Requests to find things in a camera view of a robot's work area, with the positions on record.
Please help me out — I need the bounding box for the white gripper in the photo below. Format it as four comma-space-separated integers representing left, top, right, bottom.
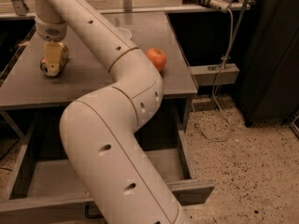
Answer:
35, 17, 67, 73

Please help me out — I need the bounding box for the crushed orange soda can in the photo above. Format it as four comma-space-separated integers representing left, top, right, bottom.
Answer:
40, 41, 69, 77

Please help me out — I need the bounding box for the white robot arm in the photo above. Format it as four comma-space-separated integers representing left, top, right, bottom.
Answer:
41, 0, 192, 224

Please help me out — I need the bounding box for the open grey top drawer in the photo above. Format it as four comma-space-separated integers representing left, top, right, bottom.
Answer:
0, 100, 214, 224

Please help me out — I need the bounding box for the grey cabinet counter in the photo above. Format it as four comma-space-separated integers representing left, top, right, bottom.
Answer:
0, 12, 197, 110

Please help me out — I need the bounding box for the white ceramic bowl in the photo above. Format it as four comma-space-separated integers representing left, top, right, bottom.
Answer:
118, 27, 133, 39

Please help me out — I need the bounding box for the orange fruit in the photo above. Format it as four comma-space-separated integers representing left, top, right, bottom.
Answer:
146, 48, 167, 72

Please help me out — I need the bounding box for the black drawer handle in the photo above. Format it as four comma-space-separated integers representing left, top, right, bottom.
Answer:
84, 204, 104, 219

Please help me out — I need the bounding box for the white cable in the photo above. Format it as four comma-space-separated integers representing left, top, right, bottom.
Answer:
190, 7, 235, 143

